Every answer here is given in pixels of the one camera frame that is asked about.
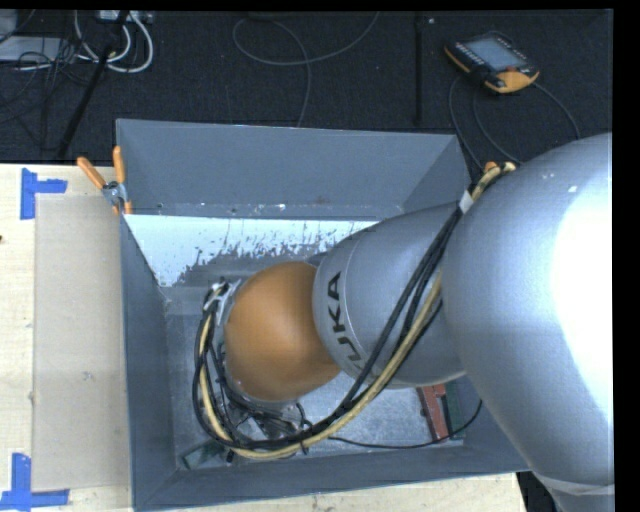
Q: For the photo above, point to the red-brown flat block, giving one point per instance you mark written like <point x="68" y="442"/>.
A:
<point x="433" y="412"/>

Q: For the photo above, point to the grey metal bin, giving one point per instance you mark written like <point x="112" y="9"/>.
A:
<point x="280" y="170"/>

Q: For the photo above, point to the pale wood board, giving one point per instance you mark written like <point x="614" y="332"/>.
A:
<point x="75" y="340"/>

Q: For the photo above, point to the dark green flat block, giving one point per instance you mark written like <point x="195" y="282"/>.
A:
<point x="457" y="407"/>

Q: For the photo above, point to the black cylinder on white bracket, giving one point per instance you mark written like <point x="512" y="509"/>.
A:
<point x="220" y="292"/>

